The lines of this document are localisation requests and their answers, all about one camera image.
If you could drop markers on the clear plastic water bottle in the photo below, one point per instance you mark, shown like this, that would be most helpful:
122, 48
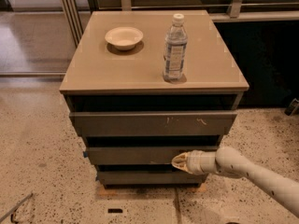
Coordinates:
175, 44

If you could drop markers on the grey metal bar on floor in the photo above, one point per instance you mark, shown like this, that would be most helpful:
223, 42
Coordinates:
15, 207

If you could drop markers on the metal shelving frame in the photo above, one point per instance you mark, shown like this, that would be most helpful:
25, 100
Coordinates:
220, 10

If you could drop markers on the grey top drawer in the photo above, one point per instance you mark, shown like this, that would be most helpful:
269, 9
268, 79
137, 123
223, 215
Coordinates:
181, 123

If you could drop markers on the grey drawer cabinet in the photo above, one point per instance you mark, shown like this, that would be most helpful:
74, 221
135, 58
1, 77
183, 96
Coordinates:
101, 78

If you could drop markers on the blue tape piece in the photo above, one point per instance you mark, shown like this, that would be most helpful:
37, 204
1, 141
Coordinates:
85, 154

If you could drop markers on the white ceramic bowl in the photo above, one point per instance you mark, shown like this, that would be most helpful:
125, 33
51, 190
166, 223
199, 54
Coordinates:
123, 38

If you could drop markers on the grey drawer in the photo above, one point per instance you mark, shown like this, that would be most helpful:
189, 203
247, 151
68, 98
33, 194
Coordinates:
181, 123
146, 178
137, 155

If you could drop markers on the dark object at right edge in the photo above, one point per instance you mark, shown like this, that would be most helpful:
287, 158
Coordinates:
292, 108

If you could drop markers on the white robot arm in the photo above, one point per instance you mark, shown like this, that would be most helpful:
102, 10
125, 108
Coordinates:
229, 162

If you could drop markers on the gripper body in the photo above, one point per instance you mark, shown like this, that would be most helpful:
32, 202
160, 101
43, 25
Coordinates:
194, 162

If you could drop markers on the grey bottom drawer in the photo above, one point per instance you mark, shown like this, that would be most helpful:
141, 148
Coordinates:
146, 178

